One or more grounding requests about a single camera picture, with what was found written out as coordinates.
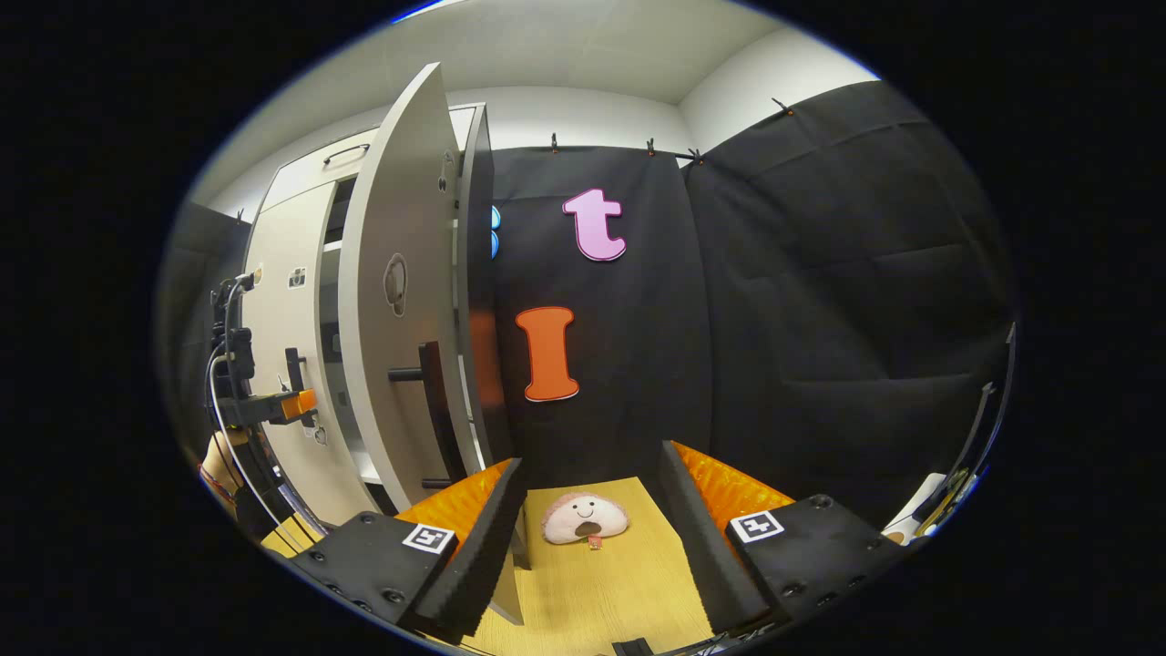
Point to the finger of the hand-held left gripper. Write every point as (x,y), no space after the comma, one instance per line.
(273,407)

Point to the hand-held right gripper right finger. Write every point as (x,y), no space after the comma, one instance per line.
(706,556)

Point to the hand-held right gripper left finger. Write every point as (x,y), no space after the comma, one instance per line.
(483,556)

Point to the beige cabinet door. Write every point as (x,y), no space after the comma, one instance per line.
(401,210)
(278,237)

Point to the beige double-door shoe cabinet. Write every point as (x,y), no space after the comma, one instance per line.
(480,228)

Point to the pink smiling plush toy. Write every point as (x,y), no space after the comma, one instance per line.
(583,515)

